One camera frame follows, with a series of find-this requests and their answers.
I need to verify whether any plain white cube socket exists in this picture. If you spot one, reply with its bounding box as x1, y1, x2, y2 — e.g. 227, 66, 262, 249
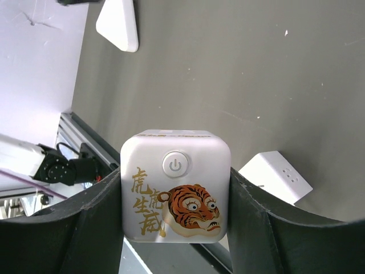
238, 151, 313, 205

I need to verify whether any white tiger cube plug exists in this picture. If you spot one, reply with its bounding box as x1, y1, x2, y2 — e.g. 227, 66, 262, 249
120, 130, 231, 243

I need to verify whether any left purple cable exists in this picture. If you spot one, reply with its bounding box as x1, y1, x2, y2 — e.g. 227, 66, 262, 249
0, 170, 68, 199

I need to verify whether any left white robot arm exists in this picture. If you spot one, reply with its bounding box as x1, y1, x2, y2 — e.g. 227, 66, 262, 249
1, 134, 101, 186

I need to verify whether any white triangular power strip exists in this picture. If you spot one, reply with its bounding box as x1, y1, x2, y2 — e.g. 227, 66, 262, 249
96, 0, 139, 53

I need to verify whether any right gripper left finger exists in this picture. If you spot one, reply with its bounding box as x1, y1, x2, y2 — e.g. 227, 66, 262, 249
1, 169, 124, 273

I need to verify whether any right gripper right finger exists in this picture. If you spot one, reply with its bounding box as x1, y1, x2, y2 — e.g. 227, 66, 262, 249
228, 169, 364, 273

